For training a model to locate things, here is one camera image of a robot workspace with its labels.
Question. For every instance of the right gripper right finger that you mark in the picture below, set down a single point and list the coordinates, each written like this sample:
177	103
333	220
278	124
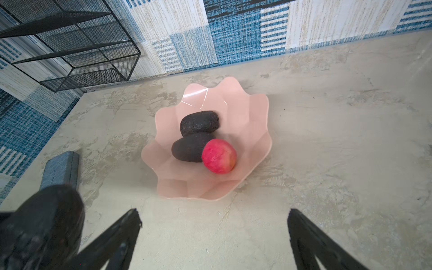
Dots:
310	244

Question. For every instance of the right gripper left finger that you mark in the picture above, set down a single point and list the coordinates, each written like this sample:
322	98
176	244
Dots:
113	249

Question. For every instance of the dark avocado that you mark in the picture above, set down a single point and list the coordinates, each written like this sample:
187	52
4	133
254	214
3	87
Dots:
203	121
44	232
191	147

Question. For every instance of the red apple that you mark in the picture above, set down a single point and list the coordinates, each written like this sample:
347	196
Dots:
219	156

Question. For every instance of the pink scalloped fruit bowl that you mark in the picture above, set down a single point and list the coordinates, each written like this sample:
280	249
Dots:
243	120

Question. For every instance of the grey blue box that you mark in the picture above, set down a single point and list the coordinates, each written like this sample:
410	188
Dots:
60	170

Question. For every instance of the black wire shelf rack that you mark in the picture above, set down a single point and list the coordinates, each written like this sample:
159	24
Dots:
66	45

